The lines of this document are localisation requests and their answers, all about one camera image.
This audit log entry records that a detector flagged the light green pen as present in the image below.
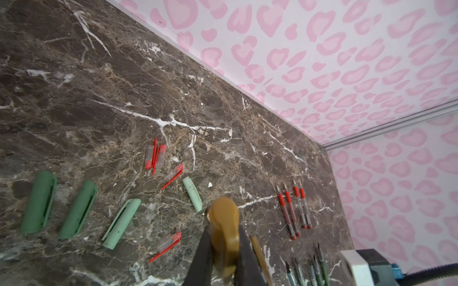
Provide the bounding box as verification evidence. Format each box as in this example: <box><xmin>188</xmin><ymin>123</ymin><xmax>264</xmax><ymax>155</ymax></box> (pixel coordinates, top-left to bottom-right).
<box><xmin>294</xmin><ymin>258</ymin><xmax>307</xmax><ymax>286</ymax></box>
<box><xmin>285</xmin><ymin>262</ymin><xmax>297</xmax><ymax>286</ymax></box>

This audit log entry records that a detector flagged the red pen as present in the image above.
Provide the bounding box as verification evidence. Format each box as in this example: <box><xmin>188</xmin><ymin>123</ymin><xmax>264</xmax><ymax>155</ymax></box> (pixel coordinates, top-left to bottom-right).
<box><xmin>293</xmin><ymin>179</ymin><xmax>308</xmax><ymax>229</ymax></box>
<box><xmin>284</xmin><ymin>183</ymin><xmax>301</xmax><ymax>237</ymax></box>
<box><xmin>299</xmin><ymin>182</ymin><xmax>312</xmax><ymax>230</ymax></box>
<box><xmin>276</xmin><ymin>186</ymin><xmax>297</xmax><ymax>241</ymax></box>

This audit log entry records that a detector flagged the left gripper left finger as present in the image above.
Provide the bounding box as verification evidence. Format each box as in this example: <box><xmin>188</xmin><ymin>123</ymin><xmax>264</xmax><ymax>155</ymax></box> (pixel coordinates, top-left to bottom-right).
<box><xmin>182</xmin><ymin>226</ymin><xmax>213</xmax><ymax>286</ymax></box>

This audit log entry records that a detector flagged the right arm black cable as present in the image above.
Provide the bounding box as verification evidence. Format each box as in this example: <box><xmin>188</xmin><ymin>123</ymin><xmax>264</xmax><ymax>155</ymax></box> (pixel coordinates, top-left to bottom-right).
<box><xmin>396</xmin><ymin>263</ymin><xmax>458</xmax><ymax>286</ymax></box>

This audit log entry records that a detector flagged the dark green pen cap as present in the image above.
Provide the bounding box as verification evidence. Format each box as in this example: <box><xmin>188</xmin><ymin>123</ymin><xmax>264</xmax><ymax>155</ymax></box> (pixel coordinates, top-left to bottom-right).
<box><xmin>20</xmin><ymin>170</ymin><xmax>57</xmax><ymax>234</ymax></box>
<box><xmin>58</xmin><ymin>180</ymin><xmax>99</xmax><ymax>240</ymax></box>

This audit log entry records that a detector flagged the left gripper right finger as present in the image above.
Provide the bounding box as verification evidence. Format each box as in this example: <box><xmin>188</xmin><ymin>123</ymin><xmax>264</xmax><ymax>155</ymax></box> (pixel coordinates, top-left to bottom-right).
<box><xmin>234</xmin><ymin>225</ymin><xmax>267</xmax><ymax>286</ymax></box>

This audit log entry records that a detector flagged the light green pen cap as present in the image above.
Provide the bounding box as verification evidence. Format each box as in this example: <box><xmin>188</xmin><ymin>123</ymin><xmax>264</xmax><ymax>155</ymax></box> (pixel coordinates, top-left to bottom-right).
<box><xmin>102</xmin><ymin>199</ymin><xmax>141</xmax><ymax>250</ymax></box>
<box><xmin>182</xmin><ymin>176</ymin><xmax>203</xmax><ymax>212</ymax></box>

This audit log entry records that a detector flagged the dark green pen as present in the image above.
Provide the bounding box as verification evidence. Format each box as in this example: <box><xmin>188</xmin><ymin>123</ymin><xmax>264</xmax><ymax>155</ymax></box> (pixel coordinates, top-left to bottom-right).
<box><xmin>307</xmin><ymin>260</ymin><xmax>318</xmax><ymax>286</ymax></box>
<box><xmin>317</xmin><ymin>243</ymin><xmax>330</xmax><ymax>286</ymax></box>

